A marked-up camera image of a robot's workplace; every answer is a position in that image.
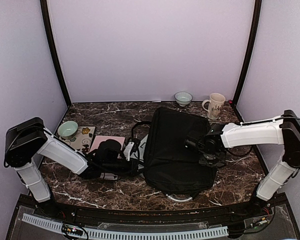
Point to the small white bowl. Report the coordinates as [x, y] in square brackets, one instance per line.
[183, 98]

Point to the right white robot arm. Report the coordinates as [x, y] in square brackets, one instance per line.
[277, 139]

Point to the pink book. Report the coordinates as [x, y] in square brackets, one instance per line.
[105, 153]

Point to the black frame post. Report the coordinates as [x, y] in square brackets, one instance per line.
[53, 52]
[248, 52]

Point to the cream mug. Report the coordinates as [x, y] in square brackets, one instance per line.
[214, 105]

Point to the black student bag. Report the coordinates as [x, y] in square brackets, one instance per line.
[169, 166]

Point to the green bowl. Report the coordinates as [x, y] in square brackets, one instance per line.
[68, 130]

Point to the floral placemat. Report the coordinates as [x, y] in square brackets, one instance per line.
[83, 139]

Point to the right black frame post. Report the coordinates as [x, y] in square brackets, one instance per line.
[248, 52]

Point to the left black frame post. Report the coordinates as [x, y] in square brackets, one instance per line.
[53, 52]

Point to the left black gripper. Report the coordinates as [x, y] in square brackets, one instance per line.
[132, 170]

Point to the white cable duct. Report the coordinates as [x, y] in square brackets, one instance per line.
[112, 232]

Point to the black front table rail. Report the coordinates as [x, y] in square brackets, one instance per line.
[146, 209]

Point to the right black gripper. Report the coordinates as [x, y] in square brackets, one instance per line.
[222, 163]

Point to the grey notebook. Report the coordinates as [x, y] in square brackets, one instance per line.
[141, 147]

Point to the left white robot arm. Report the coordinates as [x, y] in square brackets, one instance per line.
[30, 138]

